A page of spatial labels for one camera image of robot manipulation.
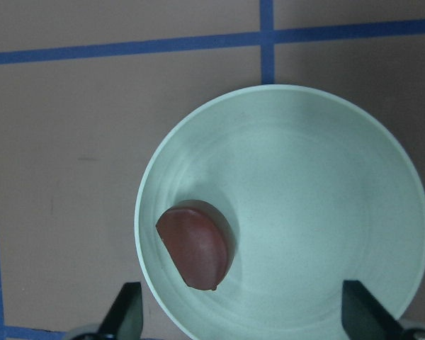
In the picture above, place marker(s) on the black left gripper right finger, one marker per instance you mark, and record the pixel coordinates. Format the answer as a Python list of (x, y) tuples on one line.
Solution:
[(363, 317)]

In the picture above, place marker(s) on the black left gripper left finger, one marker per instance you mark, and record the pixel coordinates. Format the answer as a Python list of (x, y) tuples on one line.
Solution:
[(124, 319)]

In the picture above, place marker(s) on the brown steamed bun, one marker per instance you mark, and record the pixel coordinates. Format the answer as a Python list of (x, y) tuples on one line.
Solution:
[(200, 242)]

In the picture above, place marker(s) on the light green plate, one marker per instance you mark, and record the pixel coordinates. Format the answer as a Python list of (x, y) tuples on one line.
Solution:
[(316, 191)]

